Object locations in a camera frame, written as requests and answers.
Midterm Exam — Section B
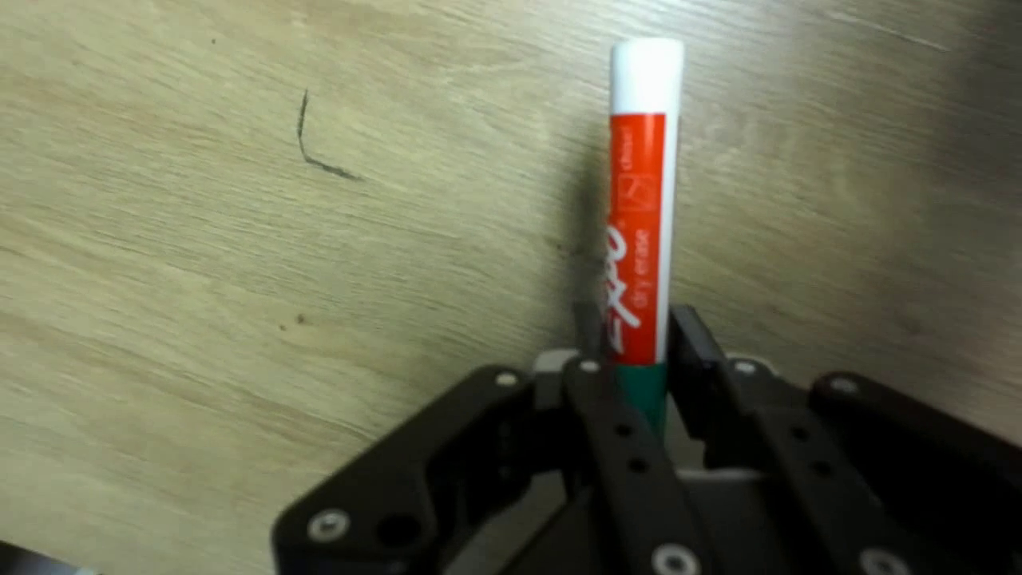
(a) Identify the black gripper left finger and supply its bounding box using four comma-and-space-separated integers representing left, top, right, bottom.
267, 301, 709, 575

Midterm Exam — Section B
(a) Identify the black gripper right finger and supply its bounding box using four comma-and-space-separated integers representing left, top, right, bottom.
667, 304, 1022, 575

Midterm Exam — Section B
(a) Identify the red white Expo marker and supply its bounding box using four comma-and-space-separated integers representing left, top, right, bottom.
600, 34, 686, 442

